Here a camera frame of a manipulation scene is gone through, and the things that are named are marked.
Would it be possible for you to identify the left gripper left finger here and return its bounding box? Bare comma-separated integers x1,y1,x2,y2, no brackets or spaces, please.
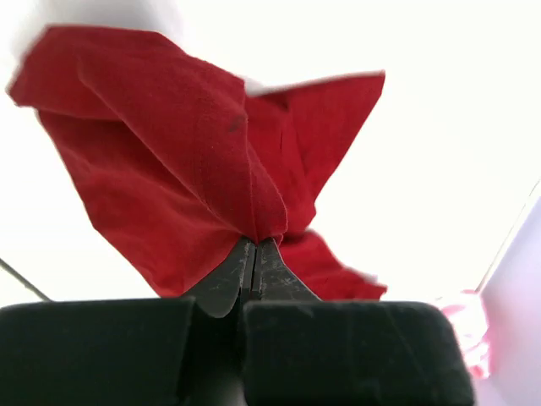
182,238,256,318

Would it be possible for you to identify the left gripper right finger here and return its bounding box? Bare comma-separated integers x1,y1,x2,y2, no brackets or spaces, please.
251,239,320,302

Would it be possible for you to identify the pink t shirt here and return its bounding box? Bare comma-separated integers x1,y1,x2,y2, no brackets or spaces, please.
434,290,491,379

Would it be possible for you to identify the red t shirt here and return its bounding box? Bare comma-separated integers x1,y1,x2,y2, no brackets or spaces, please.
8,25,385,300

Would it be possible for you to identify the metal rail at front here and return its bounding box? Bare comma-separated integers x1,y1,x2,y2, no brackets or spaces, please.
0,259,52,302

